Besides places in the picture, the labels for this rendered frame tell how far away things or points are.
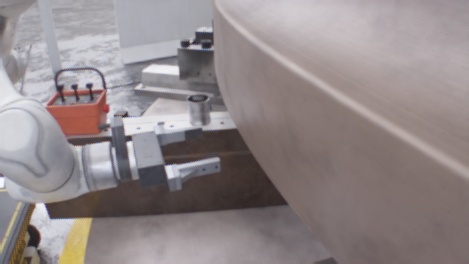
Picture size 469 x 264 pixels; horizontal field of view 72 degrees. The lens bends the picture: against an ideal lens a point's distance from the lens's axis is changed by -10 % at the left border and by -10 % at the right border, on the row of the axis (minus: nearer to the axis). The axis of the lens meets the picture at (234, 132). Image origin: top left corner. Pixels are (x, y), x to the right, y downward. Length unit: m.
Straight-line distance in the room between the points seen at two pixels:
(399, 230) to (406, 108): 0.15
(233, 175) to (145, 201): 0.36
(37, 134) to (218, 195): 1.00
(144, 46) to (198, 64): 2.21
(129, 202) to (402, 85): 1.17
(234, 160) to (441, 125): 0.99
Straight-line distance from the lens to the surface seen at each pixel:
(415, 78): 0.50
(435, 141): 0.41
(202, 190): 1.40
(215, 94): 2.34
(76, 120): 1.31
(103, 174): 0.69
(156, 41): 4.43
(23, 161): 0.52
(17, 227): 1.63
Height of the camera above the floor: 1.30
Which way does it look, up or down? 30 degrees down
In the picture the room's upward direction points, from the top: 1 degrees counter-clockwise
